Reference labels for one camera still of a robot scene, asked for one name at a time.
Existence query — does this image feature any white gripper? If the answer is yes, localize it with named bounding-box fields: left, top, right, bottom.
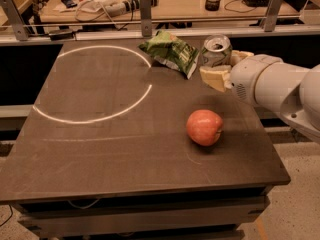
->
left=200, top=50, right=282, bottom=106

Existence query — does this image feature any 7up soda can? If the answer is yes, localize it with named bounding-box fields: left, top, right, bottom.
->
left=202, top=35, right=232, bottom=67

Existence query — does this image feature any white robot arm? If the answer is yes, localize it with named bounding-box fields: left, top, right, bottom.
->
left=200, top=52, right=320, bottom=143

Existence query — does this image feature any green jalapeno chip bag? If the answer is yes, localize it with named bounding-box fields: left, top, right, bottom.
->
left=139, top=30, right=199, bottom=79

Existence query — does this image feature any black round cup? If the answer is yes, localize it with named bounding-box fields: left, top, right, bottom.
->
left=205, top=0, right=221, bottom=11

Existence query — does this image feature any red apple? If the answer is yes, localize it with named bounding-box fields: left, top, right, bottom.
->
left=186, top=110, right=223, bottom=147

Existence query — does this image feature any grey cylindrical tool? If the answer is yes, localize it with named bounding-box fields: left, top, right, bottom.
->
left=104, top=0, right=159, bottom=17

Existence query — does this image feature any white cloth bundle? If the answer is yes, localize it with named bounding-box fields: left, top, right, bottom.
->
left=78, top=0, right=118, bottom=13

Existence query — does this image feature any wooden background desk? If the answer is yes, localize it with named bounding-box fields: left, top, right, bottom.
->
left=40, top=0, right=299, bottom=24

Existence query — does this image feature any right metal bracket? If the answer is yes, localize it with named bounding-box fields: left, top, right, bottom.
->
left=261, top=0, right=283, bottom=32

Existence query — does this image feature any metal bracket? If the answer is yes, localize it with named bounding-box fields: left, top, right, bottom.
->
left=0, top=0, right=29, bottom=41
left=261, top=0, right=283, bottom=32
left=139, top=0, right=152, bottom=37

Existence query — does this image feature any middle metal bracket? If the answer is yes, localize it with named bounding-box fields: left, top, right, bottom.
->
left=139, top=0, right=152, bottom=37

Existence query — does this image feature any black device on rail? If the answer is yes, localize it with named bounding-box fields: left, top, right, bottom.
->
left=49, top=29, right=74, bottom=40

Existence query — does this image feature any white cable under table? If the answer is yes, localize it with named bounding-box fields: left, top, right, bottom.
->
left=67, top=198, right=101, bottom=210

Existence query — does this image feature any left metal bracket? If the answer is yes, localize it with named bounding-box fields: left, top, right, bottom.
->
left=0, top=0, right=29, bottom=41

